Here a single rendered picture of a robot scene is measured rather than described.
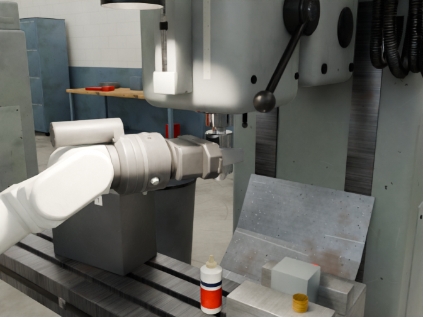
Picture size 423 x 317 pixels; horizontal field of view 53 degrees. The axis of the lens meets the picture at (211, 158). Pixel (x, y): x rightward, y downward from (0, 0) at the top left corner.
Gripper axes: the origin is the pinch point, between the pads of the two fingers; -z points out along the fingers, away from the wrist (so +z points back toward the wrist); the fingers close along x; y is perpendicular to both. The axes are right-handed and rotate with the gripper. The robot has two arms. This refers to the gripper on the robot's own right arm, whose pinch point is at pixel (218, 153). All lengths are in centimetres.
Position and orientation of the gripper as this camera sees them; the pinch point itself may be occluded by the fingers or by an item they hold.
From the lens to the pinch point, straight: 71.0
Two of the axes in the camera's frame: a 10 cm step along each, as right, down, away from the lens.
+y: -0.1, 9.7, 2.3
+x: -5.2, -2.0, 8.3
